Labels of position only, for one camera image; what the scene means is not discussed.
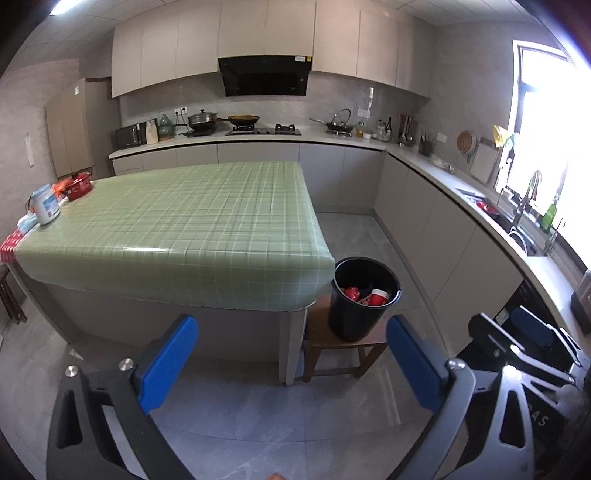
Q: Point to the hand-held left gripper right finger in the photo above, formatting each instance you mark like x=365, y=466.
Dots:
x=415, y=364

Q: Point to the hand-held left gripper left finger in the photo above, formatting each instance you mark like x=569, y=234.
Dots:
x=168, y=364

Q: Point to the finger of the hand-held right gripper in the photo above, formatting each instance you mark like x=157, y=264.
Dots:
x=489, y=333
x=531, y=325

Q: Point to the black plastic bucket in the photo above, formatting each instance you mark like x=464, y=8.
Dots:
x=355, y=318

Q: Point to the red paper cup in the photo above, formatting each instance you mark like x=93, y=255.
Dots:
x=378, y=297

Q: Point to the red plastic bag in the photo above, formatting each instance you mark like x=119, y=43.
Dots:
x=352, y=293

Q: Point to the black built-in dishwasher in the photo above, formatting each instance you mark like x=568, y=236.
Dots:
x=517, y=295

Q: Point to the small steel faucet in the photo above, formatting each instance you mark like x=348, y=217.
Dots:
x=551, y=235

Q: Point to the steel sink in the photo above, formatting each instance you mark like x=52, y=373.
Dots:
x=517, y=233

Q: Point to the brown wooden stool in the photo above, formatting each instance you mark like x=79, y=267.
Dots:
x=318, y=332

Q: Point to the green detergent bottle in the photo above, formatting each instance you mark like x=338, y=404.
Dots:
x=550, y=217

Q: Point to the red sink tray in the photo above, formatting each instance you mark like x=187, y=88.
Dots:
x=489, y=206

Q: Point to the steel kitchen faucet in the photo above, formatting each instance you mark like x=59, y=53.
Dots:
x=528, y=198

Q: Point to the green checkered tablecloth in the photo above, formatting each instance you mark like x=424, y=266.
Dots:
x=184, y=221

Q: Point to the white cutting board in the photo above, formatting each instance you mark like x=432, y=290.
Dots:
x=484, y=161

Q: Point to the dark wooden chair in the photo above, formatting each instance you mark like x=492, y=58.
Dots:
x=11, y=295

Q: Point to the grey kitchen countertop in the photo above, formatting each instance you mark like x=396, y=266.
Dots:
x=415, y=161

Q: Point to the yellow cloth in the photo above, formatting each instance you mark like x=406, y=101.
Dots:
x=501, y=136

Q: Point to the round woven trivet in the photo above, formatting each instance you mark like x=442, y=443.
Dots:
x=464, y=141

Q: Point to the black chopstick holder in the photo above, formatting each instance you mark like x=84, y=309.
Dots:
x=425, y=146

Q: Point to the red patterned packet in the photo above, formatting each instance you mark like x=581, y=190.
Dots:
x=9, y=247

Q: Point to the white small appliance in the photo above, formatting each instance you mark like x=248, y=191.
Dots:
x=46, y=207

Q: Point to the blue packet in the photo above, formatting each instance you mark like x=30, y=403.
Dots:
x=27, y=224

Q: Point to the grey lower cabinets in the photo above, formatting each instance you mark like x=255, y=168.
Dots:
x=346, y=175

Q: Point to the kitchen window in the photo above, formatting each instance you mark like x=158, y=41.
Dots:
x=554, y=124

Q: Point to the orange red packet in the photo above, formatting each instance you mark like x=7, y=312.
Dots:
x=60, y=187

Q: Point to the kitchen utensil rack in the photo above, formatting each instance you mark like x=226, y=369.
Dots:
x=406, y=129

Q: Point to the dark sauce bottle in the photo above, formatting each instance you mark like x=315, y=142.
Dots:
x=388, y=127

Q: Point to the black toaster oven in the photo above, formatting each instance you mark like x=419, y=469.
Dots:
x=129, y=136

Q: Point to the white bag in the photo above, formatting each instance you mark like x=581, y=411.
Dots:
x=151, y=132

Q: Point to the black induction cooker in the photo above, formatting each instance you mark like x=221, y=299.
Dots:
x=196, y=133

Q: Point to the green ceramic jar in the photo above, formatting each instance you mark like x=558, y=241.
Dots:
x=165, y=127

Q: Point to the covered grey wok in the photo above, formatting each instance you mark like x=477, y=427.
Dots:
x=203, y=121

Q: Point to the black gas hob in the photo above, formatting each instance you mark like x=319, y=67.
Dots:
x=263, y=132

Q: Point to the wok with glass lid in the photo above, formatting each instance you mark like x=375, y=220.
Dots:
x=340, y=123

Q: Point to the beige refrigerator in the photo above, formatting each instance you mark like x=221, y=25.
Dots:
x=74, y=129

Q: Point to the frying pan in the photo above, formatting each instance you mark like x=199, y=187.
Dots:
x=244, y=120

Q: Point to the black range hood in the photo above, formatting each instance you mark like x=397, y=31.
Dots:
x=263, y=76

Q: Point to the beige upper cabinets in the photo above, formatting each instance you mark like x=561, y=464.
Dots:
x=184, y=50

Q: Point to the ceiling light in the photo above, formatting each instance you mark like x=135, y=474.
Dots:
x=64, y=5

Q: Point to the white wall note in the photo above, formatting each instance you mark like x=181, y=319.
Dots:
x=30, y=150

